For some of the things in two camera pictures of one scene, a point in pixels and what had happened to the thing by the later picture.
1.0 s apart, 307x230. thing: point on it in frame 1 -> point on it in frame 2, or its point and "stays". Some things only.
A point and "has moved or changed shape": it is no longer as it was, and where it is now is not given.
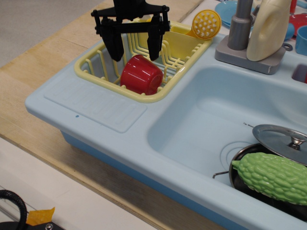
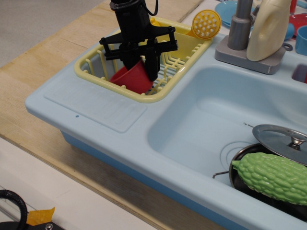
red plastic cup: (139, 74) has moved or changed shape
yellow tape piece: (38, 217) stays
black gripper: (111, 27) -> (137, 37)
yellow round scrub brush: (206, 24) stays
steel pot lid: (288, 143) stays
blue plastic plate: (227, 9) stays
